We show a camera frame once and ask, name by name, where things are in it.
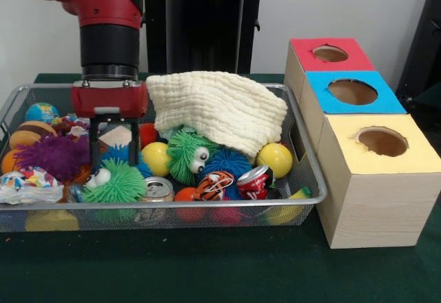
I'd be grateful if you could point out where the wooden cube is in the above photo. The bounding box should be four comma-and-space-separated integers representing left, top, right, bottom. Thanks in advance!
99, 125, 134, 149

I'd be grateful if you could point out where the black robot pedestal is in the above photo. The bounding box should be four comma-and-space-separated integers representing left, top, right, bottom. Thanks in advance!
139, 0, 278, 74

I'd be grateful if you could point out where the black stand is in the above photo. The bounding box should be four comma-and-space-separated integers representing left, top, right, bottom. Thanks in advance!
395, 0, 441, 135

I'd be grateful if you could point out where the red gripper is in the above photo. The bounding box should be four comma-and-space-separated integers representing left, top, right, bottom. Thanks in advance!
70, 80, 150, 170

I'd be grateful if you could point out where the yellow ball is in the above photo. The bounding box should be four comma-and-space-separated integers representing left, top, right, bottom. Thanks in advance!
256, 143, 294, 179

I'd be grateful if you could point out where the purple spiky ball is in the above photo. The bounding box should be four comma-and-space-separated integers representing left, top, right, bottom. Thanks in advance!
15, 133, 92, 182

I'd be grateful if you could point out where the wooden box with three holes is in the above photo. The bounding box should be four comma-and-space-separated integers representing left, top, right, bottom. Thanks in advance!
284, 37, 441, 249

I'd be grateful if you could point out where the globe ball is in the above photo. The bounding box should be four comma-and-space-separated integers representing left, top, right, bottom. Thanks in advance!
24, 102, 60, 124

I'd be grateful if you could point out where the burger toy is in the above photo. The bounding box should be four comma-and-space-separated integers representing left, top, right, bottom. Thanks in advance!
9, 120, 58, 151

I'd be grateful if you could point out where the clear mesh bin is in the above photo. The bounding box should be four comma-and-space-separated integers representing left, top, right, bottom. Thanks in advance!
0, 82, 328, 233

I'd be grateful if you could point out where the green spiky ball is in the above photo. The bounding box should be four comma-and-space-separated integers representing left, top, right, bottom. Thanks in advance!
81, 160, 147, 203
167, 129, 221, 185

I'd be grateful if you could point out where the cream knitted cloth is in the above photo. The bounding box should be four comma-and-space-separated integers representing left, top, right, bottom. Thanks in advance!
146, 71, 289, 159

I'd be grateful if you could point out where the dark green side tablecloth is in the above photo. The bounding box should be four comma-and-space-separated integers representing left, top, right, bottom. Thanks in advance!
413, 81, 441, 107

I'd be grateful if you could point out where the red soda can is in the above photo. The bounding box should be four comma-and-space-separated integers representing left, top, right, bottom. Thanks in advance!
236, 165, 275, 201

